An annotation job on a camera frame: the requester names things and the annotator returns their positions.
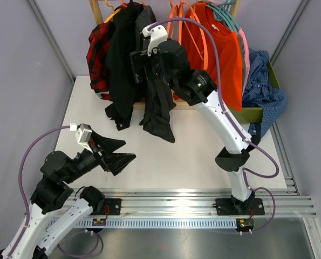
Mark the teal hanger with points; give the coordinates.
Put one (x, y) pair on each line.
(225, 13)

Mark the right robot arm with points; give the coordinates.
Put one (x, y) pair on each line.
(168, 63)

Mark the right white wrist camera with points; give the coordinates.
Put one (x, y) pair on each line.
(156, 35)

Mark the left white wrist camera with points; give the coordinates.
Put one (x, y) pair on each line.
(83, 134)

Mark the red black plaid shirt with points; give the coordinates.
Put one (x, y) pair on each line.
(100, 39)

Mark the blue checked shirt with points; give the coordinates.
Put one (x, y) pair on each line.
(259, 92)

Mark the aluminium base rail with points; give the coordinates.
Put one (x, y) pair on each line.
(182, 181)

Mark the empty orange hanger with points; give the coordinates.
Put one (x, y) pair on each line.
(193, 37)
(180, 14)

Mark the green laundry basket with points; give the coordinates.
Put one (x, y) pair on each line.
(255, 114)

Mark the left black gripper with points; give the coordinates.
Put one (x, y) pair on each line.
(116, 162)

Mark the yellow hanger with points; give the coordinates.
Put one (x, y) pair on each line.
(114, 11)

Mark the dark grey striped shirt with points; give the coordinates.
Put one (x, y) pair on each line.
(158, 99)

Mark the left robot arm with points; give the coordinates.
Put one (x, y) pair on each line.
(36, 238)

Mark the pink hanger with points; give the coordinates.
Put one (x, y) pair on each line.
(245, 57)

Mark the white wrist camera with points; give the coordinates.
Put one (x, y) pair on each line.
(83, 134)
(156, 35)

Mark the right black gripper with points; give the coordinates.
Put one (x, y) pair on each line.
(141, 60)

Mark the orange t-shirt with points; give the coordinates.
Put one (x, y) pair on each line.
(229, 53)

